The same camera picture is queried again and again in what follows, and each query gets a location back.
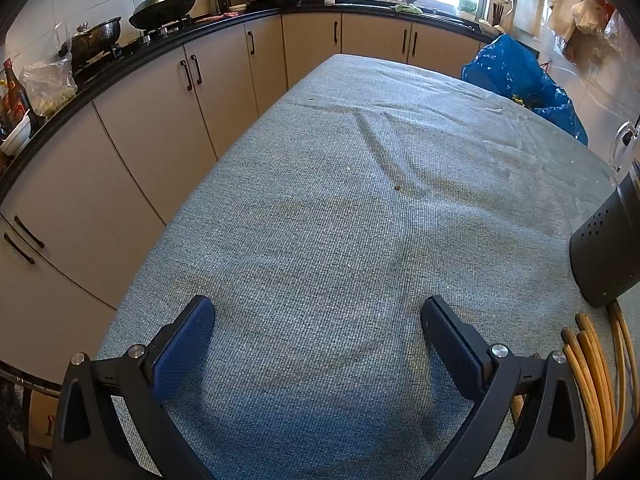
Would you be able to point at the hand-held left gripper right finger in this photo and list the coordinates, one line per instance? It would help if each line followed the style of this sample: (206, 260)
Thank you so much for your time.
(450, 345)

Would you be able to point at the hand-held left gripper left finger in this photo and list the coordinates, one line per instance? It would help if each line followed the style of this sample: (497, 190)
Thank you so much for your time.
(185, 350)

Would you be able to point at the pile of bamboo chopsticks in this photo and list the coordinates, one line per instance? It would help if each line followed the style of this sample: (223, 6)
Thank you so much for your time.
(587, 385)

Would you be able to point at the black perforated utensil holder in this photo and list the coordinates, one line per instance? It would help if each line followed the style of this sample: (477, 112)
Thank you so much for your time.
(605, 250)

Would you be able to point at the chrome metal tube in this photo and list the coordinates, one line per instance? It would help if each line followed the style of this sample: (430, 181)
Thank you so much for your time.
(30, 379)

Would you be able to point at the cardboard box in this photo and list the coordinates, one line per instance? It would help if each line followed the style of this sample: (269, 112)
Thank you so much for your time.
(40, 420)

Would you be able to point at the grey-green tablecloth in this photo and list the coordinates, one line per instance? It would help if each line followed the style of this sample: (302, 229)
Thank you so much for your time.
(325, 210)

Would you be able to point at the beige kitchen base cabinets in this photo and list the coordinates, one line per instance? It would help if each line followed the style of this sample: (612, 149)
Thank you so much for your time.
(150, 135)

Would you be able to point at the white bowl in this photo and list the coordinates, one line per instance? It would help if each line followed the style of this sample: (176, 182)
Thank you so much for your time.
(15, 137)

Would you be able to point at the blue plastic bag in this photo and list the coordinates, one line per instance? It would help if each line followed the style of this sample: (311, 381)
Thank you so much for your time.
(515, 75)

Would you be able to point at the clear glass jug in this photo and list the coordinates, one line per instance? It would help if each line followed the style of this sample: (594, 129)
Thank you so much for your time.
(631, 127)

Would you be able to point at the clear plastic bag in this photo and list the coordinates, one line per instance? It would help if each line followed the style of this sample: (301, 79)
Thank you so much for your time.
(47, 85)

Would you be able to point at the dark sauce bottle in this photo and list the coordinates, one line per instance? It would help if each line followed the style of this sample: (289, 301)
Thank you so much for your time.
(20, 100)

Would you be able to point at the gas stove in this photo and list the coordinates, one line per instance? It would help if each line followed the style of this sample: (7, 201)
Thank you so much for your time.
(130, 47)

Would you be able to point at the dark cooking pot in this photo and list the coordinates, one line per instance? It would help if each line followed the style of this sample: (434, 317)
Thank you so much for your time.
(95, 37)

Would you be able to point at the pink rag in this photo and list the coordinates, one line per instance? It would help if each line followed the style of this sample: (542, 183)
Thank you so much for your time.
(217, 17)

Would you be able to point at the green rag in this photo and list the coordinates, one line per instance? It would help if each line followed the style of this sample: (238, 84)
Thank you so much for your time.
(407, 8)

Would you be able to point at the green container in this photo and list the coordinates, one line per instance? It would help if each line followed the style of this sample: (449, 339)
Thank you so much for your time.
(467, 4)

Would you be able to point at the black wok with lid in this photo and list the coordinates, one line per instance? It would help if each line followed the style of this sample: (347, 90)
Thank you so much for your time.
(165, 7)

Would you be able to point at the white cutting board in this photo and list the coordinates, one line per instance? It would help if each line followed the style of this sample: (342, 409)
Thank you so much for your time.
(527, 10)

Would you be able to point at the hanging plastic bags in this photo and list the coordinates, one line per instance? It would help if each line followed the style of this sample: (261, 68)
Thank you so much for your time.
(575, 10)

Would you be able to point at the black kitchen countertop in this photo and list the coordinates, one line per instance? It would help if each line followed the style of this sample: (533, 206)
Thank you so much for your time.
(310, 8)

